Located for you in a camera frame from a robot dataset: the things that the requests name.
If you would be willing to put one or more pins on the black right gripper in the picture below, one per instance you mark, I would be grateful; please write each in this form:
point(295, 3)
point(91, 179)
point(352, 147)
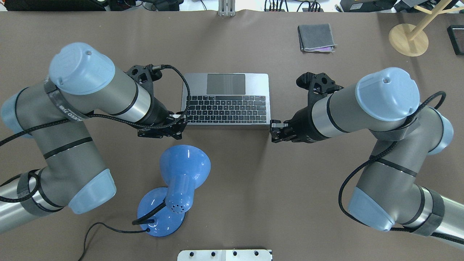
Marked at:
point(302, 125)

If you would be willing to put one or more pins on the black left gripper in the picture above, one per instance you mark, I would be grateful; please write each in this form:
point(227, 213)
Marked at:
point(158, 112)

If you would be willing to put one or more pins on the grey laptop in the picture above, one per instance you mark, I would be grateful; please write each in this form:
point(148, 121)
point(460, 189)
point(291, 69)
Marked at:
point(227, 99)

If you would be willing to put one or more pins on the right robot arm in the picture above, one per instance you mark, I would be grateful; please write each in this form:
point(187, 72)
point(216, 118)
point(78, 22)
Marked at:
point(381, 193)

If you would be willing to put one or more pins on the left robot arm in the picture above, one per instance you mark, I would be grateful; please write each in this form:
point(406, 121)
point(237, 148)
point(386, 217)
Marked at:
point(82, 83)

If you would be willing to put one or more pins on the blue desk lamp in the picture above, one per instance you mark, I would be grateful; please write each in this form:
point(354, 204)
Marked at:
point(162, 210)

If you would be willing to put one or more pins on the folded grey cloth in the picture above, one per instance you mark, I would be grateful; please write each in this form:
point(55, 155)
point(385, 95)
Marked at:
point(316, 38)

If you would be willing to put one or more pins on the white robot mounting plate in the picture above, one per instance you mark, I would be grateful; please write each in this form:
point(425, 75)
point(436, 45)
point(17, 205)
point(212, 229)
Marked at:
point(226, 255)

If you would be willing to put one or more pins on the wooden cup stand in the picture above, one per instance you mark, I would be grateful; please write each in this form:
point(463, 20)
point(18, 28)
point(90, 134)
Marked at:
point(409, 39)

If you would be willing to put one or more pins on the black tray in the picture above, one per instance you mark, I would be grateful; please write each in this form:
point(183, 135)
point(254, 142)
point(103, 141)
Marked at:
point(456, 36)

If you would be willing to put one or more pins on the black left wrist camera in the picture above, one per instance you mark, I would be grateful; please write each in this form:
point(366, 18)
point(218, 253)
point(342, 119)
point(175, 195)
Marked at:
point(146, 75)

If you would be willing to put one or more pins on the aluminium frame post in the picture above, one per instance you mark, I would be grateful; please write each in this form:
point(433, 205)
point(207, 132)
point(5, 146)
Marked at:
point(226, 8)

